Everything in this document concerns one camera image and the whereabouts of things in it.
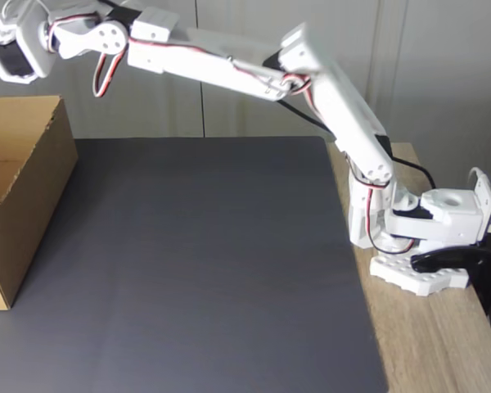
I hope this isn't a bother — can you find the brown cardboard box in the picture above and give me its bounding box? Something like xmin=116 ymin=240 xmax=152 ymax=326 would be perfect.
xmin=0 ymin=95 xmax=79 ymax=311

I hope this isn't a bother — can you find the dark grey mat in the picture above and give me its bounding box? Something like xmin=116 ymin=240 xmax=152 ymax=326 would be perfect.
xmin=0 ymin=136 xmax=390 ymax=393

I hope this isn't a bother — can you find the black table clamp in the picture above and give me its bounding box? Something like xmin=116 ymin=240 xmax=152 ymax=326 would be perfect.
xmin=410 ymin=244 xmax=491 ymax=316

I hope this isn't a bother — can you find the black camera cable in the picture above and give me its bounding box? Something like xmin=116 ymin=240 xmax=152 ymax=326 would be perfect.
xmin=276 ymin=100 xmax=437 ymax=190

